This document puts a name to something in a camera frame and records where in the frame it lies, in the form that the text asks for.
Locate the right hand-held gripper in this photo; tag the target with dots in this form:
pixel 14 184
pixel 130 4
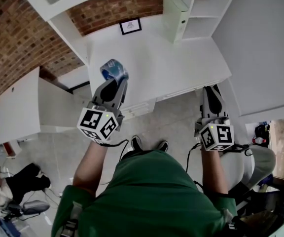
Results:
pixel 218 136

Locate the person's green shirt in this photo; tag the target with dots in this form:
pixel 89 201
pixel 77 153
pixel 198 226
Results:
pixel 152 194

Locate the clear bottle red label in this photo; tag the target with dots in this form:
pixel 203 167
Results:
pixel 259 140

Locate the black office chair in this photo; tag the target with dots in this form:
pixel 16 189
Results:
pixel 275 204

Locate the blue-grey cup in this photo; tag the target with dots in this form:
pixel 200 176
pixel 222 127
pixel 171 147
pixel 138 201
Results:
pixel 113 68

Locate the white file box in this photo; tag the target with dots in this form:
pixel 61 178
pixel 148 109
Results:
pixel 174 16

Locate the black bag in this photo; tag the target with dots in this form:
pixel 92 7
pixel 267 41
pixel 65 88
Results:
pixel 261 131

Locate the white side desk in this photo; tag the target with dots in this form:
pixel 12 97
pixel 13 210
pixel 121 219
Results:
pixel 16 107

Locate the person's right shoe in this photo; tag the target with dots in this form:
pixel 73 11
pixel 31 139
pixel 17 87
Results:
pixel 163 146

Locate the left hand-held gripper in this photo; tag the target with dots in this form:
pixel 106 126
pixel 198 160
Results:
pixel 95 121

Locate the black framed picture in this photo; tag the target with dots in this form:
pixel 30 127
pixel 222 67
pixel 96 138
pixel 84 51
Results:
pixel 131 26

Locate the red box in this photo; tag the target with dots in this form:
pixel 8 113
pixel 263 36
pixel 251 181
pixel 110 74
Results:
pixel 9 149

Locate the person's left shoe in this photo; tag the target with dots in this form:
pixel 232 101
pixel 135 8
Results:
pixel 136 143

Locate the white shelving unit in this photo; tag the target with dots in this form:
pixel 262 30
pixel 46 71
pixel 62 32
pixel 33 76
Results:
pixel 201 27

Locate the person's left forearm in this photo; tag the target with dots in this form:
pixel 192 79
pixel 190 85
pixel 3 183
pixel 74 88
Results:
pixel 90 164

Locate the grey white office chair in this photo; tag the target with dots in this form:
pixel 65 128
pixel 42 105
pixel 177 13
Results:
pixel 262 162

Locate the person's right forearm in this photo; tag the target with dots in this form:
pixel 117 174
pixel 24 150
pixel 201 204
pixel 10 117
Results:
pixel 213 171

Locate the person's shoe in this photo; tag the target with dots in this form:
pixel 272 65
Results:
pixel 163 146
pixel 136 143

